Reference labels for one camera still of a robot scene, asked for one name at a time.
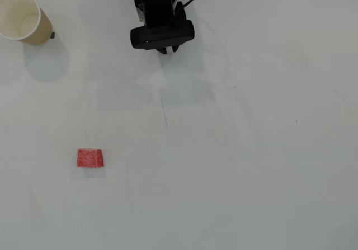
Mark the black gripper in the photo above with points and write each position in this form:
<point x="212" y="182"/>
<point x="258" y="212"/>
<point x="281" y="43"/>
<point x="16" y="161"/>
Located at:
<point x="163" y="50"/>

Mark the red foam cube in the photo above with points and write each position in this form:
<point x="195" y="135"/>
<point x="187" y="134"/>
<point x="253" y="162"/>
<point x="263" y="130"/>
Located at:
<point x="89" y="158"/>

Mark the beige paper cup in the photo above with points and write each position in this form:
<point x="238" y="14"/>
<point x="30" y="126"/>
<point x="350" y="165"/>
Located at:
<point x="16" y="15"/>

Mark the small grey tab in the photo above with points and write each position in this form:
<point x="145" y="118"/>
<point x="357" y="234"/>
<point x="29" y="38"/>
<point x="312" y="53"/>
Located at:
<point x="52" y="34"/>

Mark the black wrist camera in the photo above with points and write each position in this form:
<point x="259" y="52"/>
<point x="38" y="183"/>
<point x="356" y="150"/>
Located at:
<point x="162" y="36"/>

